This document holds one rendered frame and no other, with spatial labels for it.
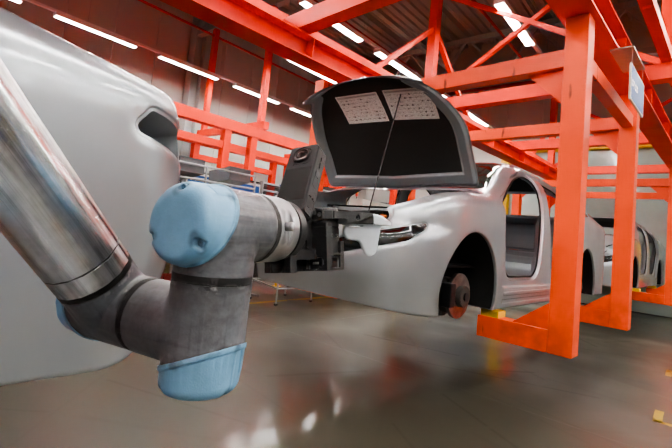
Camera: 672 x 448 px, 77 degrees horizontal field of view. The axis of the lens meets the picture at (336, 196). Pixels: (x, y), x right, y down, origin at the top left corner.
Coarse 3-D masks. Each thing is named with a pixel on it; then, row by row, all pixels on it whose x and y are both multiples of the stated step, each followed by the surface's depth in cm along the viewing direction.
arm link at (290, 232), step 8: (272, 200) 46; (280, 200) 48; (280, 208) 45; (288, 208) 47; (288, 216) 46; (296, 216) 48; (288, 224) 45; (296, 224) 47; (288, 232) 46; (296, 232) 47; (280, 240) 45; (288, 240) 46; (296, 240) 47; (280, 248) 45; (288, 248) 47; (272, 256) 45; (280, 256) 47
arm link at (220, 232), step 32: (192, 192) 36; (224, 192) 38; (160, 224) 37; (192, 224) 35; (224, 224) 36; (256, 224) 40; (160, 256) 37; (192, 256) 35; (224, 256) 38; (256, 256) 43
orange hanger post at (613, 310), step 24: (624, 96) 453; (624, 144) 447; (624, 168) 445; (624, 192) 442; (624, 216) 439; (624, 240) 437; (624, 264) 434; (624, 288) 431; (600, 312) 443; (624, 312) 429
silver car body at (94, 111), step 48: (0, 48) 107; (48, 48) 116; (48, 96) 114; (96, 96) 123; (144, 96) 133; (96, 144) 123; (144, 144) 133; (96, 192) 123; (144, 192) 134; (0, 240) 107; (144, 240) 134; (0, 288) 107; (48, 288) 115; (0, 336) 108; (48, 336) 115; (0, 384) 108
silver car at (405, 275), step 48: (336, 192) 439; (432, 192) 575; (480, 192) 327; (528, 192) 530; (384, 240) 265; (432, 240) 268; (480, 240) 316; (528, 240) 663; (336, 288) 276; (384, 288) 263; (432, 288) 267; (480, 288) 334; (528, 288) 372
